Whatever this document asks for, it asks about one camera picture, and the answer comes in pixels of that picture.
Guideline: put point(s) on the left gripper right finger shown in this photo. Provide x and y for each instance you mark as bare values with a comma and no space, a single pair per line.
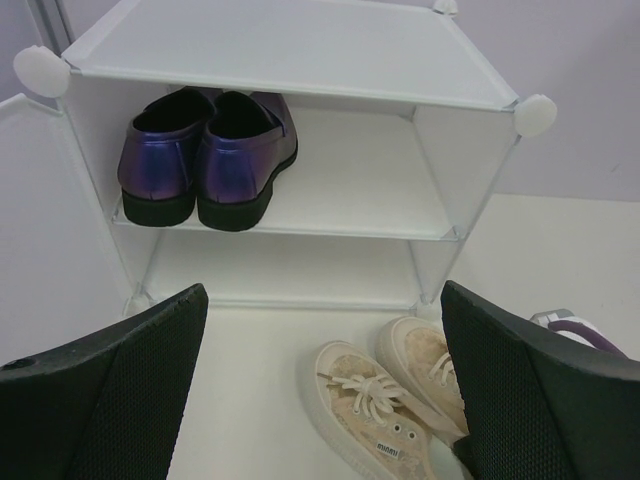
539,405

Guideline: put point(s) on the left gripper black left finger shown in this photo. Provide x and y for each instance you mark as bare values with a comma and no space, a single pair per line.
108,405

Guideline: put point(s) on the beige sneaker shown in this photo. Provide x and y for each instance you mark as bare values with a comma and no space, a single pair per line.
368,418
416,355

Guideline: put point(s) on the purple loafer shoe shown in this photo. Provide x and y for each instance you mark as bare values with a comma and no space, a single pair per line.
155,170
247,143

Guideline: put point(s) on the white cabinet door panel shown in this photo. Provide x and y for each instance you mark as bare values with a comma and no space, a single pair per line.
61,274

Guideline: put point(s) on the white plastic shoe cabinet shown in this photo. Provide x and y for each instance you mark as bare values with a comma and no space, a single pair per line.
403,128

